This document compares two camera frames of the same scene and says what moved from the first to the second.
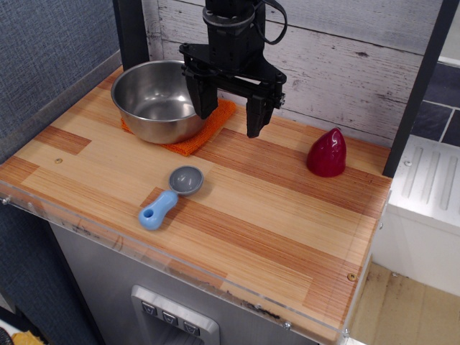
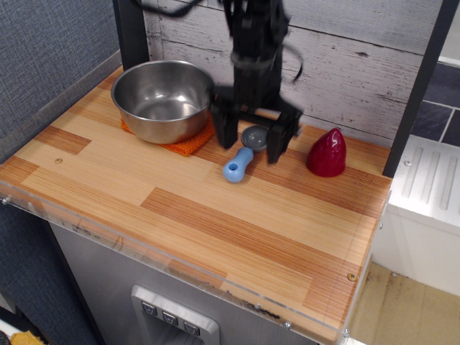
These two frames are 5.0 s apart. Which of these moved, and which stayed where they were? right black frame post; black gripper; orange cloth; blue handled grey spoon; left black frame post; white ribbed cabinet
Moved: black gripper; blue handled grey spoon
Stayed: left black frame post; orange cloth; right black frame post; white ribbed cabinet
